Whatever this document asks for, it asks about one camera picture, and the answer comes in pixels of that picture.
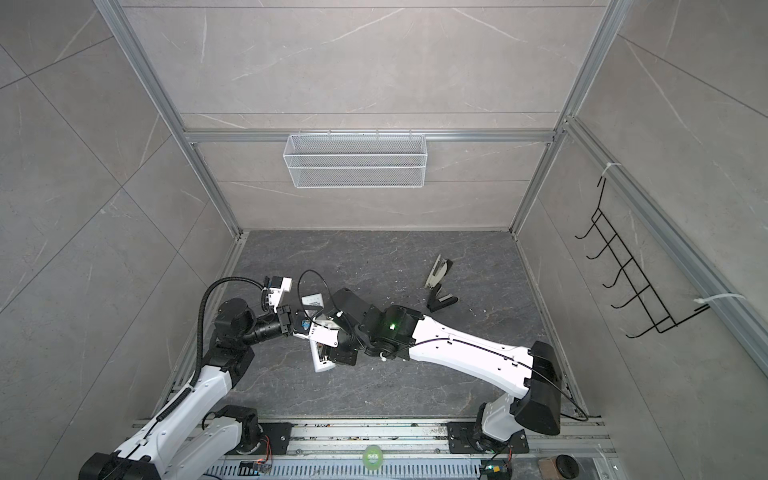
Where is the aluminium mounting rail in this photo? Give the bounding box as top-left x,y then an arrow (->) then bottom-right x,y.
259,417 -> 618,460

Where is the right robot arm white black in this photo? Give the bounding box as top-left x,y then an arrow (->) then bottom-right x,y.
319,288 -> 563,453

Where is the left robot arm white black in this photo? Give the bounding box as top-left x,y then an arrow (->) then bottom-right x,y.
78,298 -> 309,479

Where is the black wire hook rack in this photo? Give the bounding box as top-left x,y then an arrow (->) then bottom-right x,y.
574,177 -> 711,339

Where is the green circuit board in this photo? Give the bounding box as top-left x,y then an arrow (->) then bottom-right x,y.
477,460 -> 513,480

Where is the green round sticker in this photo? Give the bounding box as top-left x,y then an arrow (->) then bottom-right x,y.
362,445 -> 384,471

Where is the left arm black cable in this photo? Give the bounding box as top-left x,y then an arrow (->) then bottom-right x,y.
190,276 -> 265,385

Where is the white wire mesh basket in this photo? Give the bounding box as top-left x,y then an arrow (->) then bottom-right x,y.
283,133 -> 428,189

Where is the black stapler base piece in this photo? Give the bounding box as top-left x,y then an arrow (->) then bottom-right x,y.
427,283 -> 459,313

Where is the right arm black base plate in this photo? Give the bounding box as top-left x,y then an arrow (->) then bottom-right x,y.
446,422 -> 530,454

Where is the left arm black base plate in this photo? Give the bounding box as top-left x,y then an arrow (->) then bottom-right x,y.
236,422 -> 293,457

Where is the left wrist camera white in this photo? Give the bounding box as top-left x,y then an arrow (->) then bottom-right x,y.
261,276 -> 293,312

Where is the white remote control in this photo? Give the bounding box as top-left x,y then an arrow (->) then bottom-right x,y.
302,293 -> 339,373

